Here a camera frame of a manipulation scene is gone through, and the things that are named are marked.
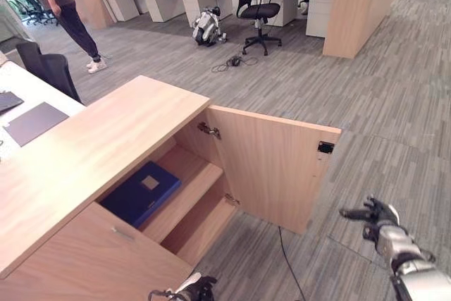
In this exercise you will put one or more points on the wooden cabinet shelf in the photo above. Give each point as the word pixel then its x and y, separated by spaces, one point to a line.
pixel 183 191

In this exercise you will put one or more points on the dark laptop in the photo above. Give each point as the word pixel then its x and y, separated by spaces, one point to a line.
pixel 8 101

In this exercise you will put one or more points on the person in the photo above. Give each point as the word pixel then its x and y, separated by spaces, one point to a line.
pixel 60 8

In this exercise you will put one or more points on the black mesh office chair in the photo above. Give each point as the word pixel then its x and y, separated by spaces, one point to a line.
pixel 255 8

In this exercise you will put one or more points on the blue file folder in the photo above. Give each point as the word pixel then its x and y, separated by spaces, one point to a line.
pixel 141 193

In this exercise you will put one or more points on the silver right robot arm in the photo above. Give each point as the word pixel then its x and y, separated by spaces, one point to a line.
pixel 408 258

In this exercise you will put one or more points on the black door latch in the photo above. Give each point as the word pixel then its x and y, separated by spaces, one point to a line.
pixel 325 147

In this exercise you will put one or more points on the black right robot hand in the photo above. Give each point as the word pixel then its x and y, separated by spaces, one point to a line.
pixel 380 213

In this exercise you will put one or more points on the metal door hinge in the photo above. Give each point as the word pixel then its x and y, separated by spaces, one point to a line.
pixel 232 199
pixel 209 130

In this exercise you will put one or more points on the white drawer pedestal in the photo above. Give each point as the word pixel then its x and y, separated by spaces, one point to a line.
pixel 160 5
pixel 319 10
pixel 282 5
pixel 121 5
pixel 201 6

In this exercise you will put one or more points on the closed wooden cabinet door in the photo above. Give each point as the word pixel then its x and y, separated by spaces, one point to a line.
pixel 91 262

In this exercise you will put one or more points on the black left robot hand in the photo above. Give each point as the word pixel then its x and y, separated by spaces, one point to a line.
pixel 201 288

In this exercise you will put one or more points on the white desk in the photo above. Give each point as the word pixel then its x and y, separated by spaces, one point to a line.
pixel 31 103

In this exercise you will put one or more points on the grey desk mat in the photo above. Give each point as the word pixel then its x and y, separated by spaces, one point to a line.
pixel 35 123

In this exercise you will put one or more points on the white quadruped robot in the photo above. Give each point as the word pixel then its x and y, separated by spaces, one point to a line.
pixel 208 27

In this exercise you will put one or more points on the tall wooden partition cabinet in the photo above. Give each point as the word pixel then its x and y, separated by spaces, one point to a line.
pixel 352 8

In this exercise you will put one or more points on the wooden office cabinet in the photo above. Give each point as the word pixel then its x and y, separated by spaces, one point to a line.
pixel 95 188

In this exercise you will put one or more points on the black chair back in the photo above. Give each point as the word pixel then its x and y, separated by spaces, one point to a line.
pixel 47 68

